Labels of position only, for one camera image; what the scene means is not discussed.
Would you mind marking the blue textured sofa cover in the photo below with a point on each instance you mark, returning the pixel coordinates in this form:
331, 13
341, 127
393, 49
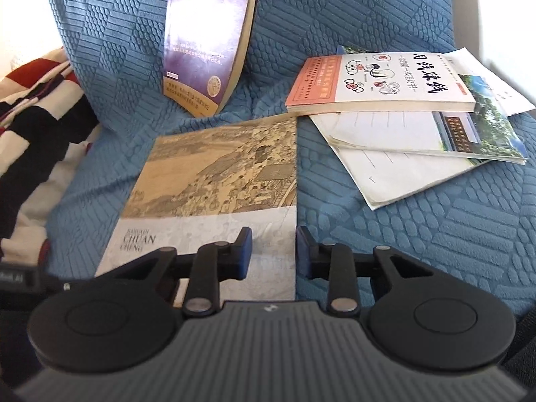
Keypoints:
335, 8

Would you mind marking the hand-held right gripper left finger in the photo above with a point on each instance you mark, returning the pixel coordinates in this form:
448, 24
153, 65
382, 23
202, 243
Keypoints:
245, 255

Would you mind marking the beige painting cover book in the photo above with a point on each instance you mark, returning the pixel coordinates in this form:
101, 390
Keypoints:
217, 176

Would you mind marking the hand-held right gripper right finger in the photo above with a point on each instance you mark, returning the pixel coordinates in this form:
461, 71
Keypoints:
305, 255

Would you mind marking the white orange cartoon book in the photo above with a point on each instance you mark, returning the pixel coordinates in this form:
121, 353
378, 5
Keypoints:
377, 79

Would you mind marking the purple book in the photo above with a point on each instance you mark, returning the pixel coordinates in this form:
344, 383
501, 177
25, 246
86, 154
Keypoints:
201, 50

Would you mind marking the photo cover notebook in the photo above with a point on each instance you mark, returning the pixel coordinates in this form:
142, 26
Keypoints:
481, 125
398, 176
349, 49

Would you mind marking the white paper booklet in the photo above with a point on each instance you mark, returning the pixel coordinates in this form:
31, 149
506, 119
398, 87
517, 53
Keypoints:
502, 88

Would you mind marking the striped blanket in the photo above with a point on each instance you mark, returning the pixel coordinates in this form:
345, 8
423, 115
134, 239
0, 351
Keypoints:
33, 134

